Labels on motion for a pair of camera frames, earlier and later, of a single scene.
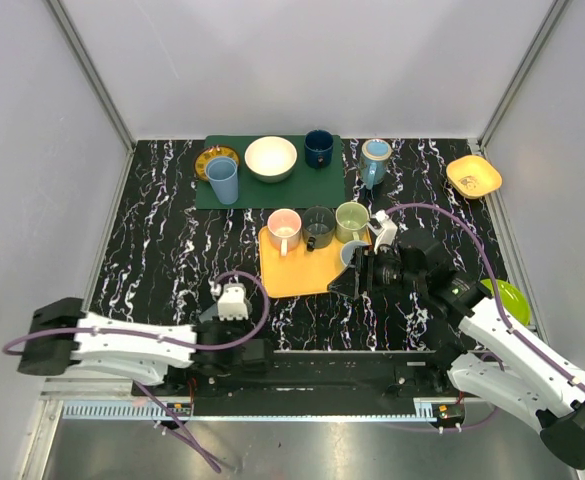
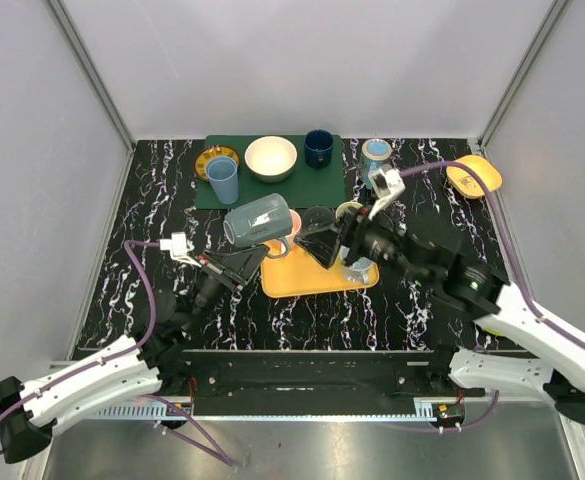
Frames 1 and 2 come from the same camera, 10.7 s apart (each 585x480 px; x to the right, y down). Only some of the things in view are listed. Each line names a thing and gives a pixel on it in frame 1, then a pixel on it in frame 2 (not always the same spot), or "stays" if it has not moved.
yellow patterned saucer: [207, 154] stays
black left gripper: [207, 316] to [222, 273]
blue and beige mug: [373, 161] stays
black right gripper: [357, 276] to [325, 246]
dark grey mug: [318, 227] stays
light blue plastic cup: [223, 173] stays
